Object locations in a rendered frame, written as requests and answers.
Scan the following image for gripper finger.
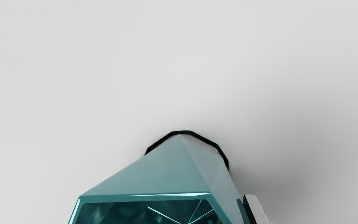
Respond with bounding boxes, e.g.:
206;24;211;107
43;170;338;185
243;194;271;224

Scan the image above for teal faceted mug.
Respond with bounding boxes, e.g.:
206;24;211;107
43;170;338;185
68;134;250;224

